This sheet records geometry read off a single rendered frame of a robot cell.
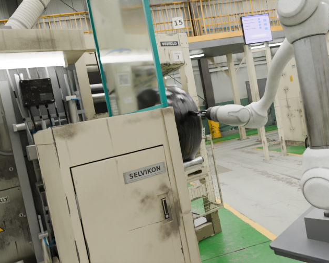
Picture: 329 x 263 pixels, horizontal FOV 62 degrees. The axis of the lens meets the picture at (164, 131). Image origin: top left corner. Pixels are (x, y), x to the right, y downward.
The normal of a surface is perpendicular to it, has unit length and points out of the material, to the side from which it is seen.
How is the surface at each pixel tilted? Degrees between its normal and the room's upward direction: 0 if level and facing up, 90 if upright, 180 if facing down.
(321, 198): 94
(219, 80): 90
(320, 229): 90
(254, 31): 90
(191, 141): 113
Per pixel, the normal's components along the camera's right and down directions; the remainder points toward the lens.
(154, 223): 0.50, -0.05
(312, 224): -0.74, 0.17
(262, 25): 0.20, 0.01
